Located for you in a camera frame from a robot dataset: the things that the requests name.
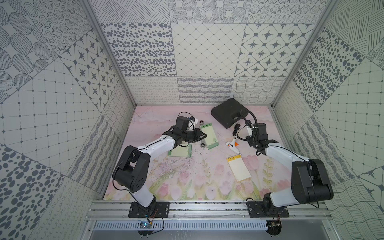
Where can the torn green memo page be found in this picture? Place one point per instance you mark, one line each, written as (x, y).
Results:
(211, 141)

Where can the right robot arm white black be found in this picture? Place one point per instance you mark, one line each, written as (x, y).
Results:
(310, 182)

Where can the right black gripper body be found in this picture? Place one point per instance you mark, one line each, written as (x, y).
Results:
(252, 140)

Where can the yellow memo pad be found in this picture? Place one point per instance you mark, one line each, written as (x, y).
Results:
(238, 167)

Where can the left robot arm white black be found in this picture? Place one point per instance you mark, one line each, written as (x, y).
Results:
(132, 168)

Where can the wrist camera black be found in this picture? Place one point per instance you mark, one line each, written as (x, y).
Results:
(185, 123)
(261, 132)

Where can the white orange glue gun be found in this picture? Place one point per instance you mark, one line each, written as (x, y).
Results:
(233, 146)

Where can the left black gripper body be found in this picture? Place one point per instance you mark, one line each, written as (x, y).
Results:
(190, 135)

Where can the black plastic tool case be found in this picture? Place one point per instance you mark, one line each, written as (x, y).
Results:
(229, 112)

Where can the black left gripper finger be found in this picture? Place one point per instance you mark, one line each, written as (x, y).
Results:
(199, 141)
(198, 134)

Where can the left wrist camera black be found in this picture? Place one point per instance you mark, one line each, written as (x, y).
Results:
(185, 123)

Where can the silver ratchet wrench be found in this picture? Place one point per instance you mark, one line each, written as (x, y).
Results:
(202, 144)

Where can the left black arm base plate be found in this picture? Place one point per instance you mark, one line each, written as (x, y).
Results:
(157, 209)

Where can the green memo pad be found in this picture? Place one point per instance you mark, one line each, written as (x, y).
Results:
(183, 152)

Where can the aluminium rail frame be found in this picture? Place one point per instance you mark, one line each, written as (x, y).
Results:
(201, 210)

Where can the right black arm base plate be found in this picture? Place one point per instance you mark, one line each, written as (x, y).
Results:
(261, 210)

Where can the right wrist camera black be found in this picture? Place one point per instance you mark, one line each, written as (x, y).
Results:
(261, 132)

